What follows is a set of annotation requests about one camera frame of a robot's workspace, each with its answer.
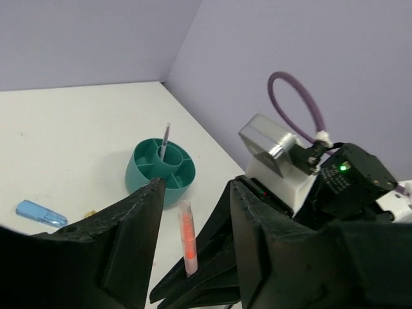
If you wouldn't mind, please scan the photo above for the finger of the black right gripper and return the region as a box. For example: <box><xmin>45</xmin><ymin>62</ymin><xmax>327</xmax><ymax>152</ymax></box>
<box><xmin>149</xmin><ymin>209</ymin><xmax>242</xmax><ymax>306</ymax></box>

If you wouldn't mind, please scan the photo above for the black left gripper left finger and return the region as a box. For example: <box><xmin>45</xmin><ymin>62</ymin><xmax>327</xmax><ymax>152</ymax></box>
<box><xmin>1</xmin><ymin>178</ymin><xmax>165</xmax><ymax>308</ymax></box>

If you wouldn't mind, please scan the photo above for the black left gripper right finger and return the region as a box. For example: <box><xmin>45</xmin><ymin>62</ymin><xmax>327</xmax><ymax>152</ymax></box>
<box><xmin>230</xmin><ymin>181</ymin><xmax>411</xmax><ymax>308</ymax></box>

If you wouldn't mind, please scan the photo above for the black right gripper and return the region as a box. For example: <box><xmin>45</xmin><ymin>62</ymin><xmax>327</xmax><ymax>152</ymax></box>
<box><xmin>234</xmin><ymin>143</ymin><xmax>398</xmax><ymax>226</ymax></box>

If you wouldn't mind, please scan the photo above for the orange highlighter pen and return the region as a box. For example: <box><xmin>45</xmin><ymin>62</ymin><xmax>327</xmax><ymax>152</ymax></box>
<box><xmin>178</xmin><ymin>200</ymin><xmax>198</xmax><ymax>277</ymax></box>

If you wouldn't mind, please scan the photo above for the clear purple gel pen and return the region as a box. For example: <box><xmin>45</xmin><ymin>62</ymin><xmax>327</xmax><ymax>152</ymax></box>
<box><xmin>159</xmin><ymin>122</ymin><xmax>171</xmax><ymax>161</ymax></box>

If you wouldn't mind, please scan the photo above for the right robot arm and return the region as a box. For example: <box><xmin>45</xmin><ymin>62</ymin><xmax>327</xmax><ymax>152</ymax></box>
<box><xmin>149</xmin><ymin>143</ymin><xmax>411</xmax><ymax>308</ymax></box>

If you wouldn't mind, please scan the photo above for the yellow eraser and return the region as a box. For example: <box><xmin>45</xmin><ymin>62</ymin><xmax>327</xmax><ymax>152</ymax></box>
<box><xmin>84</xmin><ymin>211</ymin><xmax>96</xmax><ymax>218</ymax></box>

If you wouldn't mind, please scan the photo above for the blue translucent case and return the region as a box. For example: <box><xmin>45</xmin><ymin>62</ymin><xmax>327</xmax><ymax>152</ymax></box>
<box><xmin>15</xmin><ymin>200</ymin><xmax>68</xmax><ymax>229</ymax></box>

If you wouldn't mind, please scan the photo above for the teal round desk organizer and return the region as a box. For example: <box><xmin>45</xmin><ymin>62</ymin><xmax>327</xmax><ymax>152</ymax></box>
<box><xmin>125</xmin><ymin>138</ymin><xmax>196</xmax><ymax>208</ymax></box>

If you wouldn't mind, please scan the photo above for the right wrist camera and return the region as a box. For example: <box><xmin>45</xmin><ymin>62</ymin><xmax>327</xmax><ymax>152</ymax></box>
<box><xmin>239</xmin><ymin>114</ymin><xmax>333</xmax><ymax>178</ymax></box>

